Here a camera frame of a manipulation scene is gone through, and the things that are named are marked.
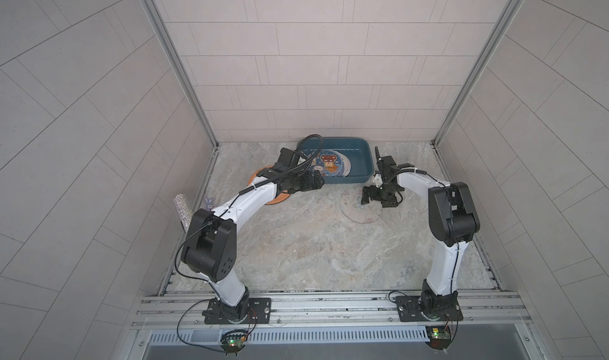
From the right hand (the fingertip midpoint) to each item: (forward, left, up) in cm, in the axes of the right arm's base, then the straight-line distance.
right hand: (370, 201), depth 97 cm
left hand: (+1, +21, +15) cm, 26 cm away
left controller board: (-44, +48, +5) cm, 65 cm away
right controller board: (-46, -11, -1) cm, 47 cm away
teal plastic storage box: (+26, 0, +3) cm, 26 cm away
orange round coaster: (+2, +38, +3) cm, 38 cm away
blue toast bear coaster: (+18, +14, +5) cm, 24 cm away
